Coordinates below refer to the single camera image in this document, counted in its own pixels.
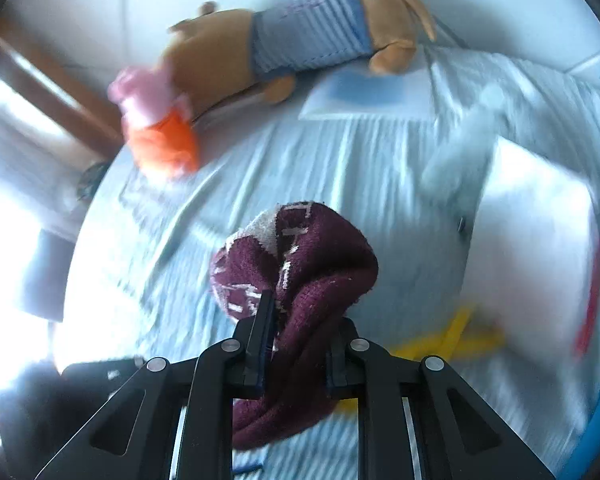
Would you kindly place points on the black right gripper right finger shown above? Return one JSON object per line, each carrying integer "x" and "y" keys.
{"x": 421, "y": 419}

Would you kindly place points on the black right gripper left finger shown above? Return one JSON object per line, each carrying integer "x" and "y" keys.
{"x": 174, "y": 420}

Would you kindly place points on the maroon knitted sock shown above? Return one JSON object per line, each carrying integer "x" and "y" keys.
{"x": 317, "y": 265}

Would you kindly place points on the striped white bed sheet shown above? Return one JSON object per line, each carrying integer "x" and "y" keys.
{"x": 139, "y": 281}

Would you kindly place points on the white tissue pack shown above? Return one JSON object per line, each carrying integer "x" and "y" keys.
{"x": 534, "y": 255}

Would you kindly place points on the grey fluffy plush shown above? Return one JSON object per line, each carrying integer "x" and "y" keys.
{"x": 456, "y": 173}

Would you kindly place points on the pink pig plush orange dress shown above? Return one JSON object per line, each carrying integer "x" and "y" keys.
{"x": 156, "y": 122}

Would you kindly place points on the white blue booklet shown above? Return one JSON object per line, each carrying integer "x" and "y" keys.
{"x": 352, "y": 91}

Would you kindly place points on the brown dog plush striped shirt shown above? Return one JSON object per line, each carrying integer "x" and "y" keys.
{"x": 220, "y": 54}

